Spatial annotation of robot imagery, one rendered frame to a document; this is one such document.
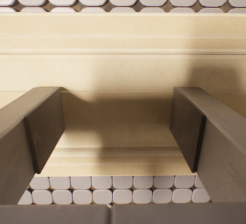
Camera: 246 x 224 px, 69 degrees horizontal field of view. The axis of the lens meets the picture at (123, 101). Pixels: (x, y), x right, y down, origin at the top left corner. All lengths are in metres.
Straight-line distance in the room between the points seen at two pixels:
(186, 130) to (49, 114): 0.12
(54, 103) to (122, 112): 0.07
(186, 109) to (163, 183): 0.16
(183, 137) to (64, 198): 0.21
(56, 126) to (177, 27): 0.15
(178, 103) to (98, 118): 0.09
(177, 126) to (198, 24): 0.10
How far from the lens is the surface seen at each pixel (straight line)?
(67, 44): 0.19
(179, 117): 0.18
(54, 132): 0.18
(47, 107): 0.17
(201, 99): 0.17
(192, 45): 0.19
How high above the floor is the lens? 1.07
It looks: 69 degrees down
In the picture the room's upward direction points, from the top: 178 degrees clockwise
